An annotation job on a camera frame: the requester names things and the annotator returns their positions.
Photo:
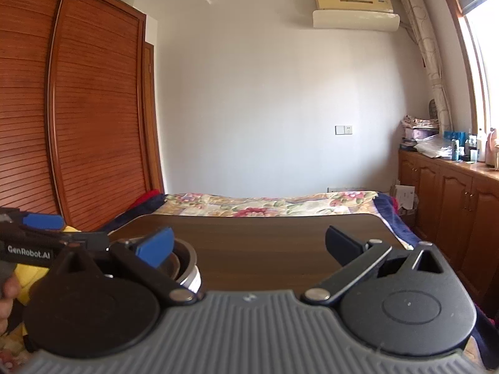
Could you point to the patterned curtain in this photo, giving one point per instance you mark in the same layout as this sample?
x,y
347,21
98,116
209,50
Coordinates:
x,y
425,36

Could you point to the red and navy bedding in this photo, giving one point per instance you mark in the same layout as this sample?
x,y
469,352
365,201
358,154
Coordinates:
x,y
145,204

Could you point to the steel bowl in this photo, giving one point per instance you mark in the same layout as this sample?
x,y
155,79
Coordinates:
x,y
164,253

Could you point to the floral bed blanket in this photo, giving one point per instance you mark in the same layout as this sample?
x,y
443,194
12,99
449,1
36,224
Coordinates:
x,y
483,349

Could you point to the white floral square plate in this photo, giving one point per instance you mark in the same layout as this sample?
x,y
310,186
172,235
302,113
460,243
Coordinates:
x,y
191,279

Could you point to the white paper bag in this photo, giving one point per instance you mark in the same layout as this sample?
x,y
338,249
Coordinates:
x,y
404,196

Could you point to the yellow plush toy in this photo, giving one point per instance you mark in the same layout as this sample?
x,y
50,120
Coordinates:
x,y
29,275

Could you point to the wall air conditioner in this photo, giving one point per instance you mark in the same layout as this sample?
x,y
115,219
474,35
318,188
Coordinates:
x,y
356,15

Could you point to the toiletry bottles on cabinet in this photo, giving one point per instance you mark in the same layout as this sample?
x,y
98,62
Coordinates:
x,y
472,148

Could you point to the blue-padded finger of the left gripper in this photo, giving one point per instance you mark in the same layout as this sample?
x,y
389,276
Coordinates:
x,y
43,221

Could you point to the person's left hand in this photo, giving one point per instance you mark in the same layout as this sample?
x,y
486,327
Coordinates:
x,y
10,291

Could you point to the wooden louvered wardrobe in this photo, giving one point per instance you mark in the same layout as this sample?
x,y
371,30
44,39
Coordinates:
x,y
76,136

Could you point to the white wall switch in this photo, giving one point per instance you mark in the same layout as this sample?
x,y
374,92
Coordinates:
x,y
343,130

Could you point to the stack of books and papers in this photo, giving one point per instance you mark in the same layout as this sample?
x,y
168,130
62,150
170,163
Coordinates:
x,y
423,136

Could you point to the right gripper own right finger with black pad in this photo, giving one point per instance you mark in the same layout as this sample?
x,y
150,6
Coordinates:
x,y
357,261

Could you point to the wooden side cabinet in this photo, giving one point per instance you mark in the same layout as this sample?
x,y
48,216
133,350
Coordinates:
x,y
458,211

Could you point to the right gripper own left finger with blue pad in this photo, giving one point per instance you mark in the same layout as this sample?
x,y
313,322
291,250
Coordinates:
x,y
166,290

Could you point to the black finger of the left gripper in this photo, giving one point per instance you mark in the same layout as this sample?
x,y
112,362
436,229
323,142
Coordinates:
x,y
93,241

